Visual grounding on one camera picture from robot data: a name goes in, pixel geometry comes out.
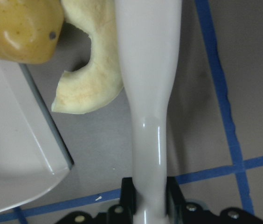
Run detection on beige plastic dustpan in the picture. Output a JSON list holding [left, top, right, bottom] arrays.
[[0, 60, 73, 213]]

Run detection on pale curved foam peel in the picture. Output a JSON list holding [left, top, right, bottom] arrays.
[[51, 0, 124, 114]]

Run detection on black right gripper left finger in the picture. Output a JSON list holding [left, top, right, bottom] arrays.
[[121, 177, 136, 215]]

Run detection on beige hand brush black bristles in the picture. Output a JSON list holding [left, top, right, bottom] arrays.
[[115, 0, 182, 224]]

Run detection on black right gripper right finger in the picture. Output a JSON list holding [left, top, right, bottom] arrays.
[[166, 177, 186, 224]]

